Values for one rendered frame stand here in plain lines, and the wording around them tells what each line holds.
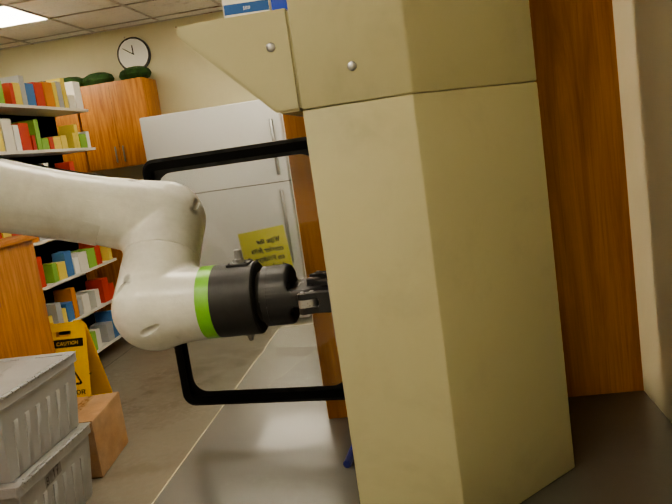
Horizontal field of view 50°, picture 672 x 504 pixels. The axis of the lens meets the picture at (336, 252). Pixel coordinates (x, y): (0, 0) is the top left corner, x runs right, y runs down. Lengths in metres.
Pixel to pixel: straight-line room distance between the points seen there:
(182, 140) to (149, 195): 4.95
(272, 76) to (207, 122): 5.12
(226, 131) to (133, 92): 1.01
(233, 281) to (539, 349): 0.37
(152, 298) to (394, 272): 0.31
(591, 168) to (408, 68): 0.47
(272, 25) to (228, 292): 0.32
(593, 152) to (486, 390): 0.45
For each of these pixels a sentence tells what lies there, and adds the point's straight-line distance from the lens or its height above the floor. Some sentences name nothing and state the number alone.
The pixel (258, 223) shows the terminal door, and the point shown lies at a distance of 1.08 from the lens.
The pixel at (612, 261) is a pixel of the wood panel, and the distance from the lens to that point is 1.14.
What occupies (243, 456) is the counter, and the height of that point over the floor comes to 0.94.
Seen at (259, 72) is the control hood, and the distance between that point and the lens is 0.73.
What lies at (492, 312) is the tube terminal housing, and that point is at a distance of 0.80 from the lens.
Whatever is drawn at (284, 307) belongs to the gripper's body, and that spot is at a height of 1.19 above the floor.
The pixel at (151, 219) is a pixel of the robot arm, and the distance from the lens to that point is 0.95.
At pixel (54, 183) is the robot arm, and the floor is 1.37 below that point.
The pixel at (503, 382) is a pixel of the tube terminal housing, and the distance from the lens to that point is 0.83.
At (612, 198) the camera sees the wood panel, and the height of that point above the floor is 1.24.
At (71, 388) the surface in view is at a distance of 3.31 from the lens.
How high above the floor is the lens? 1.37
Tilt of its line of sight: 9 degrees down
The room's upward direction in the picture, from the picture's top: 8 degrees counter-clockwise
